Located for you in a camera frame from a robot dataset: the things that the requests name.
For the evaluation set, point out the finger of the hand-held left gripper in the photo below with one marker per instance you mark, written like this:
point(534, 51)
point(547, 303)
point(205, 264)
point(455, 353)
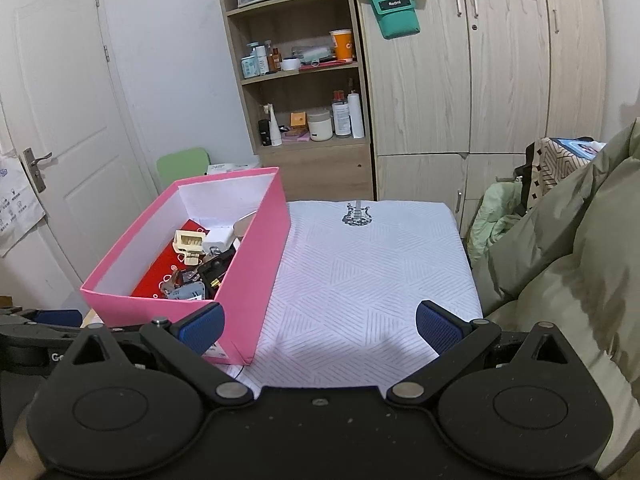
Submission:
point(57, 318)

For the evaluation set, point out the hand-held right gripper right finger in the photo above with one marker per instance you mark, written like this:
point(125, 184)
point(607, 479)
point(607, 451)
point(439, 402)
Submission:
point(440, 327)

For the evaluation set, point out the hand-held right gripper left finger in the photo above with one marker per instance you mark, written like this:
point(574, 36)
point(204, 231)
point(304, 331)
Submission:
point(202, 327)

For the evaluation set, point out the pink cardboard box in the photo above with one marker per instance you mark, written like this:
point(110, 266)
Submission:
point(250, 270)

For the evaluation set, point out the metal key bunch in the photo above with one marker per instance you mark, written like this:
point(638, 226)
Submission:
point(180, 285)

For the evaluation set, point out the black plastic object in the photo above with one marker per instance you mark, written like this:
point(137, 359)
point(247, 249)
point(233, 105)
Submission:
point(217, 265)

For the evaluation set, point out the red paper envelope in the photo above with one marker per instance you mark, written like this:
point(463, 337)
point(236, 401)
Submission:
point(167, 255)

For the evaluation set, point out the beige phone stand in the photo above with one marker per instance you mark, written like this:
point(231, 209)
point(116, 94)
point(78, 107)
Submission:
point(189, 245)

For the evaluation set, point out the white striped bed sheet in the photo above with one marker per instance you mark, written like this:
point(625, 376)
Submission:
point(360, 285)

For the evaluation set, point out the white charger block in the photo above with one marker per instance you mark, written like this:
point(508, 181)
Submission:
point(218, 237)

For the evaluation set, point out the light green clothing pile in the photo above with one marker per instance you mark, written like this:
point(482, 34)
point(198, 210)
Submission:
point(492, 220)

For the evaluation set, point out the white printed hanging bag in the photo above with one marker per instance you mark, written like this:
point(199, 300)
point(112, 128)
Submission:
point(17, 205)

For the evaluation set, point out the olive green duvet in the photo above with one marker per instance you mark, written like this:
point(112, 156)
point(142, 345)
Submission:
point(575, 260)

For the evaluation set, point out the green folding board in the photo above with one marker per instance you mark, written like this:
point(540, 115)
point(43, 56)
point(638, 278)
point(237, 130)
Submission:
point(182, 167)

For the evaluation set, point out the toilet paper pack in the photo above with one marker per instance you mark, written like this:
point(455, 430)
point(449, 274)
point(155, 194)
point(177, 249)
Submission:
point(232, 167)

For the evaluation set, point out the wooden shelf cabinet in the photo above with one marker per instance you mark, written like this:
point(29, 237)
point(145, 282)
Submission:
point(320, 170)

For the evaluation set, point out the black cosmetic tube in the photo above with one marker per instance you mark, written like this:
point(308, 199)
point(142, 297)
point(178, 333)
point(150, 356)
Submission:
point(264, 134)

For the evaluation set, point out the patterned tote bag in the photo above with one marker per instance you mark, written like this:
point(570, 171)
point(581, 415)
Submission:
point(560, 162)

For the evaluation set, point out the white door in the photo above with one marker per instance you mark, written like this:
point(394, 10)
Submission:
point(75, 110)

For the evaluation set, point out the white cosmetic tube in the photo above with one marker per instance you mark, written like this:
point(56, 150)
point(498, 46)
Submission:
point(275, 130)

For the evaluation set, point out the pink flat box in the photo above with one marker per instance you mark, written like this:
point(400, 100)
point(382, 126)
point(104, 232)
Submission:
point(295, 136)

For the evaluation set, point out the white cylinder bottle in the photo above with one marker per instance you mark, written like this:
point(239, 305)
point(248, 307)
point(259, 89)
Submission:
point(356, 117)

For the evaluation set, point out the small orange box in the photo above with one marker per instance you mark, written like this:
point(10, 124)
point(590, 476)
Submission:
point(298, 119)

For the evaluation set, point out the white round jar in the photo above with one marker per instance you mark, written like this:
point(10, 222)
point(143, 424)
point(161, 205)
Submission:
point(320, 127)

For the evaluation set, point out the clear bottle white label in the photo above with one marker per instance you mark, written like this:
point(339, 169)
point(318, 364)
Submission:
point(341, 117)

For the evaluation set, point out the light wooden wardrobe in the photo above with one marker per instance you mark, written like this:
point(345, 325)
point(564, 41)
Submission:
point(500, 85)

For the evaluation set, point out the light blue white box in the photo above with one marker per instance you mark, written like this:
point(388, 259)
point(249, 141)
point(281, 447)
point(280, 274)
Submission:
point(250, 66)

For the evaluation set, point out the white round container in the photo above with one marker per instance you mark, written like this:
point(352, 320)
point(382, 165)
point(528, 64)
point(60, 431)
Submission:
point(290, 64)

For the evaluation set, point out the orange paper cup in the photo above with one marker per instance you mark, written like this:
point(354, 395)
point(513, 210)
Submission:
point(342, 46)

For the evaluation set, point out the teal hanging pouch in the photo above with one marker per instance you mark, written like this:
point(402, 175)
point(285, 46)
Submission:
point(395, 17)

